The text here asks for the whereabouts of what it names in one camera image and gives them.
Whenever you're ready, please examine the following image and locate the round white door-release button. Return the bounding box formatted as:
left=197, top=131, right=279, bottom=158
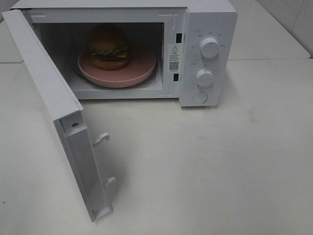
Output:
left=193, top=92, right=208, bottom=104

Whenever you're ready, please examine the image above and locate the pink round plate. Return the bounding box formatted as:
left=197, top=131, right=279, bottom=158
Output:
left=78, top=44, right=156, bottom=88

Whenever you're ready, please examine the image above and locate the toy burger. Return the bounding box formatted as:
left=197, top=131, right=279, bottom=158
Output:
left=88, top=23, right=130, bottom=71

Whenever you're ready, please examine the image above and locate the white microwave door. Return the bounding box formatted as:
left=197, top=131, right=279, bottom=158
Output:
left=2, top=10, right=116, bottom=222

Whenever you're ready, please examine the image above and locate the lower white dial knob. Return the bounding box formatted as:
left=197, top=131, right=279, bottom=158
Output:
left=196, top=69, right=214, bottom=87

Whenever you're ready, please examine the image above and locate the white dial knob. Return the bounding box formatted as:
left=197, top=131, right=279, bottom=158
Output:
left=196, top=69, right=214, bottom=87
left=200, top=37, right=220, bottom=58

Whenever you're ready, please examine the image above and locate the white warning label sticker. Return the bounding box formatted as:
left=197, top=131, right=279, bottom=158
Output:
left=167, top=43, right=181, bottom=72

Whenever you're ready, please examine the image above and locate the white microwave oven body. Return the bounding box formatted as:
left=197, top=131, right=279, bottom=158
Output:
left=8, top=0, right=238, bottom=107

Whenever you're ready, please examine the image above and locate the glass microwave turntable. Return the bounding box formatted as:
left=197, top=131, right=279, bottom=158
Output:
left=70, top=63, right=162, bottom=90

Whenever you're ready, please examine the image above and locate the upper white dial knob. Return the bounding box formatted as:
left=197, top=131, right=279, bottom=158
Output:
left=200, top=37, right=220, bottom=58

